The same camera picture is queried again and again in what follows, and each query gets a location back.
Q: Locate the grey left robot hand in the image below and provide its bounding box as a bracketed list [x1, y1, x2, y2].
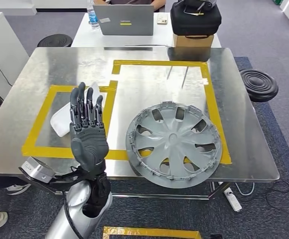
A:
[69, 82, 110, 174]

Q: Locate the white plastic car part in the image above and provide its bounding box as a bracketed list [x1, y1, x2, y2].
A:
[50, 82, 103, 138]

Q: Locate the steel workbench table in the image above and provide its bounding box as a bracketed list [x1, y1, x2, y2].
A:
[0, 46, 281, 200]

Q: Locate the white desk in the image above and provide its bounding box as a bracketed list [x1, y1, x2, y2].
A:
[71, 12, 222, 48]

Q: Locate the grey plastic hubcap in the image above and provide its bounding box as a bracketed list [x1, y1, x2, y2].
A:
[125, 101, 223, 189]

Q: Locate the black round stool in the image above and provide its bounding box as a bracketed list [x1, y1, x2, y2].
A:
[36, 33, 73, 48]
[239, 68, 279, 103]

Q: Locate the yellow floor tape rectangle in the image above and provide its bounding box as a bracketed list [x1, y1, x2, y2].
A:
[102, 226, 203, 239]

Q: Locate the clear water bottle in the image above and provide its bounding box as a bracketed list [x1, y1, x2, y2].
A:
[86, 0, 101, 31]

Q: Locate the grey laptop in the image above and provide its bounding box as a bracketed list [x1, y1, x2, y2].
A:
[92, 4, 155, 36]

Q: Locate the white cabinet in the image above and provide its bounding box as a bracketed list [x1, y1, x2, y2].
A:
[0, 11, 30, 100]

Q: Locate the white phone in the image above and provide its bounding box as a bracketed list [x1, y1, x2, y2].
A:
[156, 12, 169, 25]

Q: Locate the brown cardboard box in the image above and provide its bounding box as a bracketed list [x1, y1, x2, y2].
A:
[172, 33, 215, 48]

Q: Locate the white long bench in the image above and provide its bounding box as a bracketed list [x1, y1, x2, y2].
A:
[0, 0, 89, 16]

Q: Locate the black carrying bag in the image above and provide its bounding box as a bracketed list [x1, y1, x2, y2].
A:
[170, 0, 222, 36]

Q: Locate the white power strip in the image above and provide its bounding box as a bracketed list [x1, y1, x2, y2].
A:
[218, 181, 243, 213]

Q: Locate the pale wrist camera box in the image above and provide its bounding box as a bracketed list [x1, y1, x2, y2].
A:
[18, 156, 57, 184]

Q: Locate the white floor cable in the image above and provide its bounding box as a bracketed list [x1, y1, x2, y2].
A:
[234, 182, 256, 197]

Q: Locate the black floor cable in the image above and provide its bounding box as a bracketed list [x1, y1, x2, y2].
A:
[255, 179, 289, 228]

